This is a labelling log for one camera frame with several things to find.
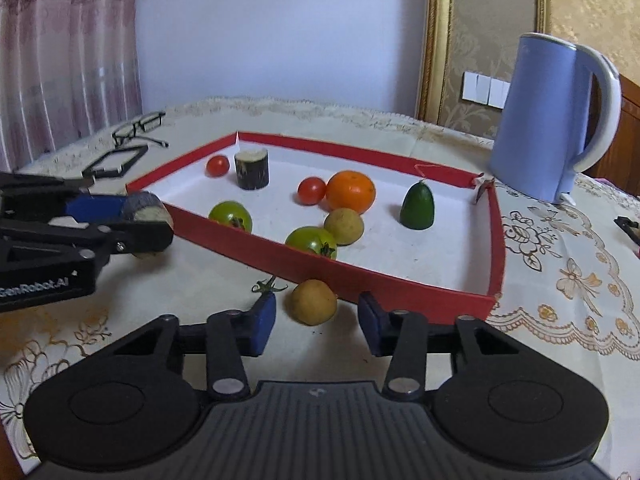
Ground orange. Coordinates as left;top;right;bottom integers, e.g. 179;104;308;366
326;170;377;213

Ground green avocado-shaped fruit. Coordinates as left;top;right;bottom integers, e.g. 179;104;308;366
399;178;435;231

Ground brown wooden headboard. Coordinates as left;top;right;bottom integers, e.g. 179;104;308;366
592;72;640;196

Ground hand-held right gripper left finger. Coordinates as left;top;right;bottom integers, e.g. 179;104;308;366
105;290;277;402

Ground green tomato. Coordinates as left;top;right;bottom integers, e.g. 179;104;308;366
285;226;338;261
208;200;253;234

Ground blue electric kettle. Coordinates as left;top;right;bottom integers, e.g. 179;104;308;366
487;32;622;204

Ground small yellow potato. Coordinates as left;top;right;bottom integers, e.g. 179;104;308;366
291;279;339;326
323;207;364;246

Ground white wall switch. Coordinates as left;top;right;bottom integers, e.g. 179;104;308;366
487;76;512;109
462;71;491;106

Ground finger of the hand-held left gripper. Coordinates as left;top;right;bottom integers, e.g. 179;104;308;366
0;171;129;222
0;220;175;262

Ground green tomato stem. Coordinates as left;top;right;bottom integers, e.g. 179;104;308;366
251;276;288;295

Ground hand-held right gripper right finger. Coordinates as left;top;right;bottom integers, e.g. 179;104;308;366
357;291;526;402

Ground pink patterned curtain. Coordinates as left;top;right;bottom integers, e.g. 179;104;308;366
0;0;143;173

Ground black rectangular frame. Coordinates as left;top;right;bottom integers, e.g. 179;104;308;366
81;144;149;179

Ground red tray with white inside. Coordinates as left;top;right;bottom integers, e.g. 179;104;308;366
125;131;507;326

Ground gold wall moulding frame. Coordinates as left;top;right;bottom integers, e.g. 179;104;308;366
415;0;553;126

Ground black-framed glasses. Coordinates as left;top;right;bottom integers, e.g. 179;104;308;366
111;111;168;150

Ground small black object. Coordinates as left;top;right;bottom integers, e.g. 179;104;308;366
614;216;640;241

